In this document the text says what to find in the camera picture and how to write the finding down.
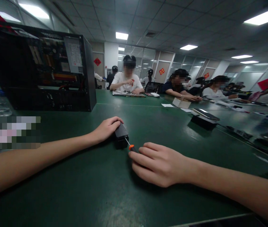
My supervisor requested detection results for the person's left hand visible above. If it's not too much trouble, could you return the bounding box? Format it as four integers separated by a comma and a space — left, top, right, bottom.
93, 116, 125, 145

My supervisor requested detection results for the person's right hand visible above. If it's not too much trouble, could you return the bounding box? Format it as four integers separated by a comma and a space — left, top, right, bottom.
128, 142, 197, 189

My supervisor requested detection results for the small black adapter box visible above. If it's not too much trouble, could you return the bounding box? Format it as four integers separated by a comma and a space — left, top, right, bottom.
114, 121, 130, 150

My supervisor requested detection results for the orange and black screwdriver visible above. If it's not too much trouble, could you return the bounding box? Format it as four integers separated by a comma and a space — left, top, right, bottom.
123, 137, 146, 169

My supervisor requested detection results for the tray of small parts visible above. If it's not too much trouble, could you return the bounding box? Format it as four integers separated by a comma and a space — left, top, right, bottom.
112, 90, 146, 98

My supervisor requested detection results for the black rectangular box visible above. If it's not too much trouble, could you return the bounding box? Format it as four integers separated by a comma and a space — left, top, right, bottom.
190, 113, 217, 131

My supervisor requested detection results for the green table mat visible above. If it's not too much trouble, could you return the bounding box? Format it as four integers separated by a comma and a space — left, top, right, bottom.
0, 89, 268, 227

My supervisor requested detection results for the black office chair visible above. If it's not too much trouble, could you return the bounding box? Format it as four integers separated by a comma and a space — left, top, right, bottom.
145, 81, 162, 93

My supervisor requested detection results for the white cardboard box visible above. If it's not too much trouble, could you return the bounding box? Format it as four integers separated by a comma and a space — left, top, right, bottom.
172, 97, 192, 109

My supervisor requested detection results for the smartphone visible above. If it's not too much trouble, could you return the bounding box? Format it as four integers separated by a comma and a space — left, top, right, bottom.
192, 108, 220, 121

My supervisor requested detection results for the black electronic part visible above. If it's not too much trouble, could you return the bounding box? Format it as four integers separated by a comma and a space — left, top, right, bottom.
226, 126, 254, 140

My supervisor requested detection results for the open black computer case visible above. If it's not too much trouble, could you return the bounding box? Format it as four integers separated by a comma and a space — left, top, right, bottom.
0, 23, 97, 112

